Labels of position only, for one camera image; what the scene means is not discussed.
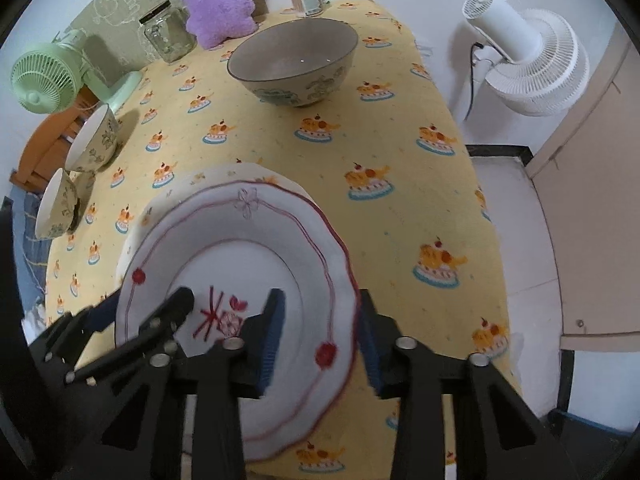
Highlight black fan cable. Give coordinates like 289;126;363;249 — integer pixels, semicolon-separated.
462;42;488;121

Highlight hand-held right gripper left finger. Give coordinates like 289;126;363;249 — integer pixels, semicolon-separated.
75;288;287;480

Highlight cotton swab container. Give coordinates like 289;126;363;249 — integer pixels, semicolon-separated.
287;0;331;18

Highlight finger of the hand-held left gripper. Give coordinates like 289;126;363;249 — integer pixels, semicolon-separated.
27;292;121;362
64;287;196;386

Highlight purple plush toy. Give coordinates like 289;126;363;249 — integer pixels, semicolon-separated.
180;0;258;48

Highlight white standing fan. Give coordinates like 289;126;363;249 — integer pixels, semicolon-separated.
461;0;591;117

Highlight wooden bed headboard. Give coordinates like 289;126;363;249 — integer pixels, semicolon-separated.
11;85;96;193

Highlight beige door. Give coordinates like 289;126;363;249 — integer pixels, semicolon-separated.
525;25;640;336

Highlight glass jar with dark lid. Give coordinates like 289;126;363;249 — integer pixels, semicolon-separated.
139;0;197;64

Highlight large floral plate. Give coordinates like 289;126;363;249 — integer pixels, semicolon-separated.
116;162;321;281

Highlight yellow printed tablecloth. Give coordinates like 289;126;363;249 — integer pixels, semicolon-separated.
44;0;523;476

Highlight floral ceramic bowl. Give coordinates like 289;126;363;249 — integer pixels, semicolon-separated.
35;167;81;239
227;18;359;108
65;103;121;173

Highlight green desk fan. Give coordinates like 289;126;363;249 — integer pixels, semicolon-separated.
11;28;143;116

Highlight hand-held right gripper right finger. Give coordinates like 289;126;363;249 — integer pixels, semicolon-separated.
359;289;568;480

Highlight scalloped line-trimmed plate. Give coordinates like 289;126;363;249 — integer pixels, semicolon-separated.
115;180;362;462

